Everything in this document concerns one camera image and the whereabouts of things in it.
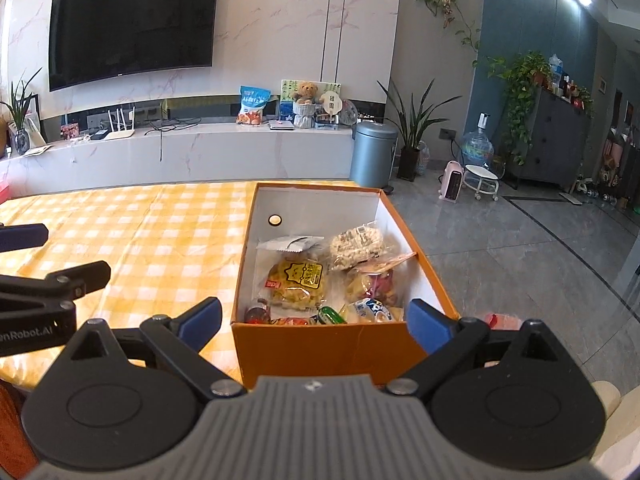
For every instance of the pink and white heater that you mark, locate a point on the pink and white heater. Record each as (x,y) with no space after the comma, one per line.
(451,182)

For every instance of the potted long-leaf plant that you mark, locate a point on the potted long-leaf plant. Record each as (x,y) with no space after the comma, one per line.
(410,160)

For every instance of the green and blue picture board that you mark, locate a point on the green and blue picture board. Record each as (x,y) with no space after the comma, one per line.
(286,97)

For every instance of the plant in glass vase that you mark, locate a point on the plant in glass vase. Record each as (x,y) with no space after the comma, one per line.
(20,125)

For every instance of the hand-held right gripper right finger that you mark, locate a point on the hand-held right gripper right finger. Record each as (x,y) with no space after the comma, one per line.
(430,329)

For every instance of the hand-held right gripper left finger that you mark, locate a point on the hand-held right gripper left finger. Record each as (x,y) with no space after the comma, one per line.
(200,322)

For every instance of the white and blue snack packet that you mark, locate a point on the white and blue snack packet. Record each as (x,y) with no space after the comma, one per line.
(372,310)

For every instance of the white sachet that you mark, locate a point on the white sachet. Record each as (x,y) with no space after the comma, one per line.
(290,244)

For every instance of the white set-top box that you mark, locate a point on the white set-top box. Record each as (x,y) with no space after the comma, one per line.
(281,125)

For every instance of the cluttered rack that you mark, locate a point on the cluttered rack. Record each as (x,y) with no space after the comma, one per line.
(620,165)

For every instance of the white round stool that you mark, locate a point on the white round stool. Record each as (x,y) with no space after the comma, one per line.
(481,175)

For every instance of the grey trash can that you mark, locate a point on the grey trash can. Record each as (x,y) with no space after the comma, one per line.
(372,157)

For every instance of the clear packet of white puffs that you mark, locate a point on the clear packet of white puffs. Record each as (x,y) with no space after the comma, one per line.
(355,246)

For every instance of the yellow checked tablecloth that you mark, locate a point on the yellow checked tablecloth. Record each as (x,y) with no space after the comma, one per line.
(150,240)

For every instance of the clear bag of colourful crackers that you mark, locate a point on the clear bag of colourful crackers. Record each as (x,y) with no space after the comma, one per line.
(372,282)

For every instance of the cola bottle shaped candy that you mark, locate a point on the cola bottle shaped candy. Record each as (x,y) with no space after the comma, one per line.
(257,314)

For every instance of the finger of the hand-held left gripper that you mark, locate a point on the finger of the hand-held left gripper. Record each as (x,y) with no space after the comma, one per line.
(75,276)
(27,237)

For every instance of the orange cardboard box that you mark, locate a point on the orange cardboard box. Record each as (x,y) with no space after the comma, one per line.
(325,355)

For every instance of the white marble tv console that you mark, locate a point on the white marble tv console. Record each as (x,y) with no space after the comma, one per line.
(225,155)

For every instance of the hanging vine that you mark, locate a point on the hanging vine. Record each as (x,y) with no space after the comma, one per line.
(450,5)

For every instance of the trailing green plant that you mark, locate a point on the trailing green plant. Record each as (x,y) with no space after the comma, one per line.
(520,85)

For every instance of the small green snack packet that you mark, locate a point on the small green snack packet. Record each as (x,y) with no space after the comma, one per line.
(329,316)

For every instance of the pink photo frame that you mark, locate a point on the pink photo frame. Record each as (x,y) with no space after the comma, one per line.
(70,132)

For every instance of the decorative plate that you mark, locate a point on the decorative plate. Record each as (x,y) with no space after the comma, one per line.
(350,112)

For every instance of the yellow cookie packet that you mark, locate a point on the yellow cookie packet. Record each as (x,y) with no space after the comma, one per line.
(297,280)

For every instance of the teddy bear in white basket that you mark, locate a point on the teddy bear in white basket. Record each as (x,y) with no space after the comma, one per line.
(305,105)

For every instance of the black wall television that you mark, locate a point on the black wall television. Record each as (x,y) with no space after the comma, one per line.
(135,25)

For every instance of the blue water jug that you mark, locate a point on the blue water jug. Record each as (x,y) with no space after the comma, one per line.
(477,150)

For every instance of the blue food bag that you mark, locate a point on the blue food bag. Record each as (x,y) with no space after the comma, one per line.
(254,105)

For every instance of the white router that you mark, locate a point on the white router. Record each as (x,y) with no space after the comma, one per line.
(120,132)

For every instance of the round paper fan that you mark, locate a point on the round paper fan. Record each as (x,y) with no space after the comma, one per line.
(331,102)

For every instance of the grey dresser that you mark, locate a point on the grey dresser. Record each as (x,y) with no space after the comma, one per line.
(555,140)

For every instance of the cream chair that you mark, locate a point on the cream chair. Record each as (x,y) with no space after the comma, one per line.
(617,425)

